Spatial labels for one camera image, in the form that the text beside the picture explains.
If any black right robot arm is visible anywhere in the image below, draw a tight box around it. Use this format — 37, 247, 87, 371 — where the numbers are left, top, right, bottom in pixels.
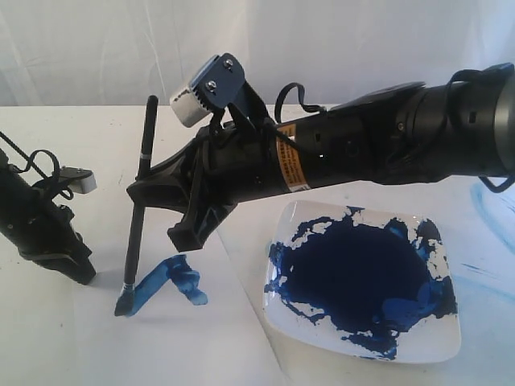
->
127, 63, 514, 252

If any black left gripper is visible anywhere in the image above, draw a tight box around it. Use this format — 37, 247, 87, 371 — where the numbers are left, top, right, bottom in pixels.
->
1, 150, 97, 285

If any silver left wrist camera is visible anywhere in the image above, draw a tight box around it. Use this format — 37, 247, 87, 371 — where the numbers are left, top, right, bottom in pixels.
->
59, 166, 97, 195

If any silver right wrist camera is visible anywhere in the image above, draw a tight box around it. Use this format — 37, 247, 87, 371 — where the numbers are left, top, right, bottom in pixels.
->
170, 53, 245, 128

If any white square paint plate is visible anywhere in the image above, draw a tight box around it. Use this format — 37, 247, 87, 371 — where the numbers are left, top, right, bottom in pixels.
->
262, 200, 461, 363

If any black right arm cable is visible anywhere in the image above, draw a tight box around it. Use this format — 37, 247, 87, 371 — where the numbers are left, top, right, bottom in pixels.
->
261, 82, 329, 138

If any white paper sheet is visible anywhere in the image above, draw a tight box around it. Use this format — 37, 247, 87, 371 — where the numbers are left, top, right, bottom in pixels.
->
73, 209, 285, 385

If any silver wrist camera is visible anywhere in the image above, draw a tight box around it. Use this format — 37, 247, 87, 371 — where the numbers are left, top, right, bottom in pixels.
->
59, 166, 97, 195
170, 53, 245, 128

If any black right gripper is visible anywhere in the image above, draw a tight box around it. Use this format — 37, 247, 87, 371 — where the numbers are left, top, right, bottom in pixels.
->
127, 126, 290, 253

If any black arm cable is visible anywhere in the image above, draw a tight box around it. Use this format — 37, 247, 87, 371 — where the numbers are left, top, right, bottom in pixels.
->
0, 130, 76, 200
261, 82, 329, 138

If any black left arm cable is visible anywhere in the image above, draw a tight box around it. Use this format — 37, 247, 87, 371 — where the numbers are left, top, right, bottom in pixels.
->
0, 130, 76, 200

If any black paintbrush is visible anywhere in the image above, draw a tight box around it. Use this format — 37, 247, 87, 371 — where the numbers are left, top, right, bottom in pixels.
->
114, 95, 159, 317

